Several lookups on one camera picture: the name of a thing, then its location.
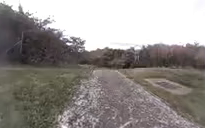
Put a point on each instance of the row of trees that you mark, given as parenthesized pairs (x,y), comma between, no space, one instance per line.
(170,55)

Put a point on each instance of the group of dark trees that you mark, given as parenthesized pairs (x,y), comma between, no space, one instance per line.
(33,40)

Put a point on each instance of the flat concrete slab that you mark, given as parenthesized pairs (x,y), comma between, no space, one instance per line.
(168,85)

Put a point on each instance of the rough grass verge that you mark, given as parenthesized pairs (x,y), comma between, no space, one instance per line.
(30,93)

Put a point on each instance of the thin pole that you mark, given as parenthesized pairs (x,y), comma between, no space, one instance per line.
(21,43)

